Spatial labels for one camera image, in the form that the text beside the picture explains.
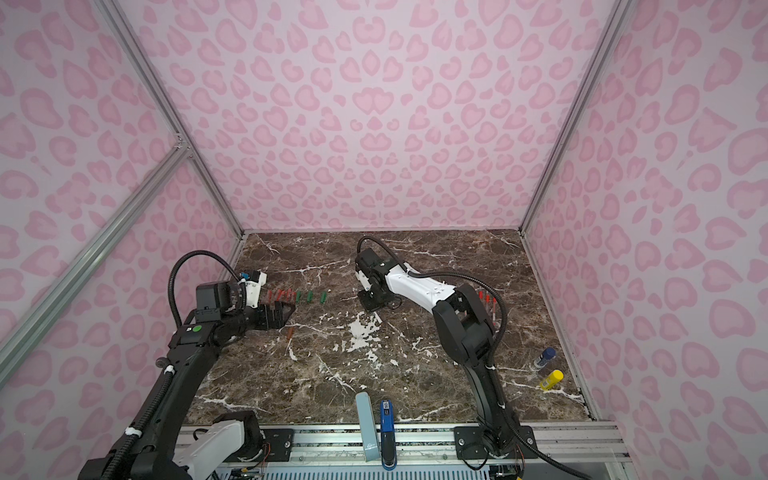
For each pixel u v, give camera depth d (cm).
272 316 71
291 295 101
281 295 101
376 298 82
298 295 101
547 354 80
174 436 45
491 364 57
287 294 101
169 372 47
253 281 71
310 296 101
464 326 54
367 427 74
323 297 100
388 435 72
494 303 50
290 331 93
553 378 75
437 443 75
